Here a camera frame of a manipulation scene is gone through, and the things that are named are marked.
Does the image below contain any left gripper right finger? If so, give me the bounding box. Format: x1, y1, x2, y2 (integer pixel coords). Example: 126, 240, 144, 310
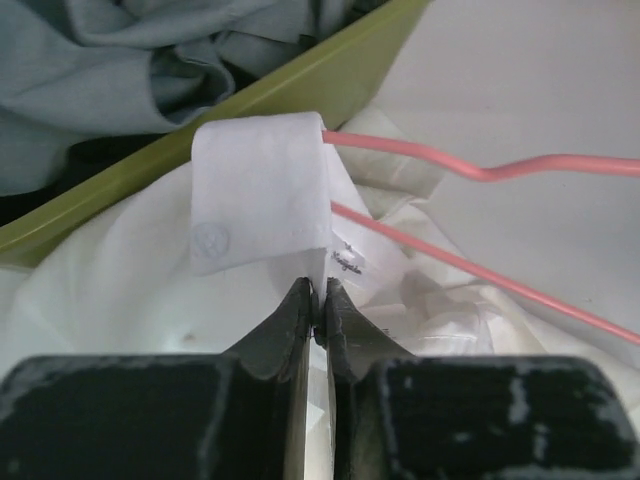
324, 279, 639, 479

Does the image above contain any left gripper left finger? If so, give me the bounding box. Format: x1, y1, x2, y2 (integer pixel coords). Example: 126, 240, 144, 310
1, 278, 313, 479

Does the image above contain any white shirt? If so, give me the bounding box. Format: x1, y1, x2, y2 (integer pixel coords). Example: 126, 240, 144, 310
0, 107, 640, 480

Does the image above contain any pink hanger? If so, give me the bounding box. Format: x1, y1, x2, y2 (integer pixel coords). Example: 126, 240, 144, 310
322, 131, 639, 344

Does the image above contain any grey shirt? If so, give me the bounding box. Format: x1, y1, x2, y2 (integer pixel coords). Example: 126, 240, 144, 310
1, 1, 376, 196

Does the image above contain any green plastic basket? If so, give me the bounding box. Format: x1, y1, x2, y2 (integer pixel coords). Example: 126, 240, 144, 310
1, 1, 427, 268

